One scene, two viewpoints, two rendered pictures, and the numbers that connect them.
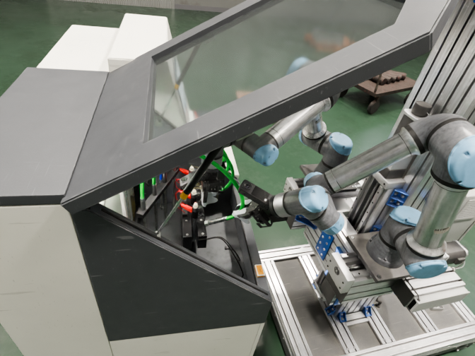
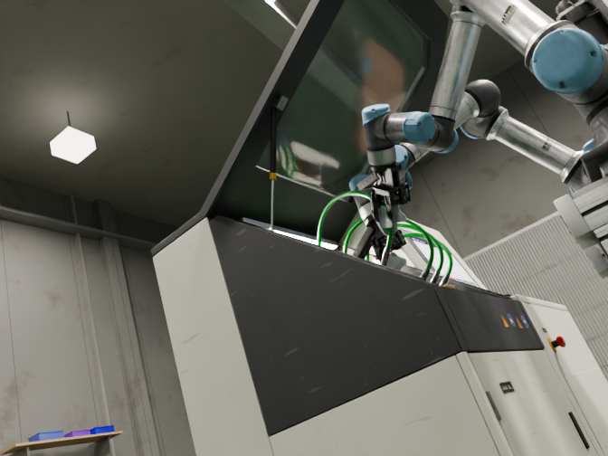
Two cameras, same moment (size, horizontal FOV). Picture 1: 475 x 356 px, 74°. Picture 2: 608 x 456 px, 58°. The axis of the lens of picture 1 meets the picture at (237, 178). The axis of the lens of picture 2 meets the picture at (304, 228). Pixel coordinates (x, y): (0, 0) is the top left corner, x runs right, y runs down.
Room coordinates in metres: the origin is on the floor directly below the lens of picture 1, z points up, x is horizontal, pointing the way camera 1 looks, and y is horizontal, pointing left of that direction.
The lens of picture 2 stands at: (-0.38, -0.91, 0.64)
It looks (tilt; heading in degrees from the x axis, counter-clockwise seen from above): 24 degrees up; 46
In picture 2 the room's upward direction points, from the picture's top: 20 degrees counter-clockwise
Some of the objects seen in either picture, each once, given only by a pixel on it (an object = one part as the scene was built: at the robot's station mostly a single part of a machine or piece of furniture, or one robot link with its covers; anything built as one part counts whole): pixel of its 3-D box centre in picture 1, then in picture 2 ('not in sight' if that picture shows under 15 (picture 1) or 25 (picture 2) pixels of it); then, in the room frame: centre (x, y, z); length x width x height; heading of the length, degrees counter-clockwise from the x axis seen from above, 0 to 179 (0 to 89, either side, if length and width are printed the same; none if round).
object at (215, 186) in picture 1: (212, 176); (384, 233); (0.91, 0.09, 1.26); 0.09 x 0.08 x 0.12; 106
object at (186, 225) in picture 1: (191, 218); not in sight; (1.01, 0.18, 0.91); 0.34 x 0.10 x 0.15; 16
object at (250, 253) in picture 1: (245, 240); (490, 324); (0.95, -0.08, 0.87); 0.62 x 0.04 x 0.16; 16
